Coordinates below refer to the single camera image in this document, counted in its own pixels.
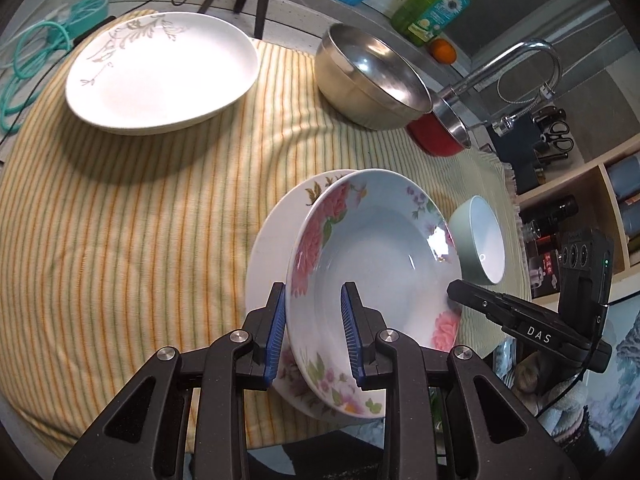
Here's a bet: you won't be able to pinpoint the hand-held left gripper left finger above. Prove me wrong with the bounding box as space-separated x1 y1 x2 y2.
52 281 288 480

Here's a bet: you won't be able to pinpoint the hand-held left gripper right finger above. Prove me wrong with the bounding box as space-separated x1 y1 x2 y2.
340 281 583 480

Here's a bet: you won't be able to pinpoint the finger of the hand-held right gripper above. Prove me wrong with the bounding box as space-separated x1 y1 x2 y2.
446 280 521 331

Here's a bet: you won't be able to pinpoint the pink floral deep plate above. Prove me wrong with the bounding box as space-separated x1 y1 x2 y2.
285 168 463 418

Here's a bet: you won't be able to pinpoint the red bowl with steel inside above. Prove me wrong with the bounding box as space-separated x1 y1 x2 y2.
406 95 472 157

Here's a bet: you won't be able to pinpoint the stainless steel bowl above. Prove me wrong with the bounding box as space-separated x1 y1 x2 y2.
314 23 434 131

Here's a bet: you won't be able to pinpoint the white plate with grey leaves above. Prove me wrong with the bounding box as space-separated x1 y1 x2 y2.
65 11 261 136

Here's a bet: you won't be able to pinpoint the person's right hand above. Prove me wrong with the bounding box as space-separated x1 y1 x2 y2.
500 345 551 401

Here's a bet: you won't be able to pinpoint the small pale green bowl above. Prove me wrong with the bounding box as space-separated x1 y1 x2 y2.
448 195 507 286

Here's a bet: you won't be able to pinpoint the grey container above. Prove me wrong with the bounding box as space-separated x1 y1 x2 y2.
620 200 640 252
607 152 640 201

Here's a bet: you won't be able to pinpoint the black bottle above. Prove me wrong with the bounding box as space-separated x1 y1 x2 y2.
520 195 579 233

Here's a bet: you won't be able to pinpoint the white plate with floral rim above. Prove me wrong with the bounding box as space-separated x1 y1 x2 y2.
245 170 388 418

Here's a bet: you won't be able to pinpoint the blue white printed cloth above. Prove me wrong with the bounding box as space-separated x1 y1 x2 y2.
540 305 640 441

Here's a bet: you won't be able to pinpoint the wooden shelf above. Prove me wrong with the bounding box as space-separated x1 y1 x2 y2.
515 140 640 301

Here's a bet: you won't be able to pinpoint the dark knife holder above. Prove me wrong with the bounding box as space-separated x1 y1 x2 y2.
500 120 545 195

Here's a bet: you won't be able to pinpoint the black scissors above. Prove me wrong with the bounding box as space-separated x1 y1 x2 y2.
542 120 576 157

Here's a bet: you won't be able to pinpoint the yellow striped cloth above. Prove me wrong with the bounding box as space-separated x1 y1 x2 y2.
0 10 531 456

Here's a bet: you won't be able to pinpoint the chrome kitchen faucet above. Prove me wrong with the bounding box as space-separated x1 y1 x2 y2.
435 39 563 133

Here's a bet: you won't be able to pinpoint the orange fruit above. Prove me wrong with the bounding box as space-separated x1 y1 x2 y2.
430 37 457 65

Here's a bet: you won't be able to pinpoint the green dish soap bottle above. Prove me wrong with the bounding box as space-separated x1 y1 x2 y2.
391 0 496 47

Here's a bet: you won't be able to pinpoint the teal cable reel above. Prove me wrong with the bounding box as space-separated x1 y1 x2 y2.
50 0 108 43

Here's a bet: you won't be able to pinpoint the teal cable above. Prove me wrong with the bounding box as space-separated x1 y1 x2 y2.
0 0 126 131

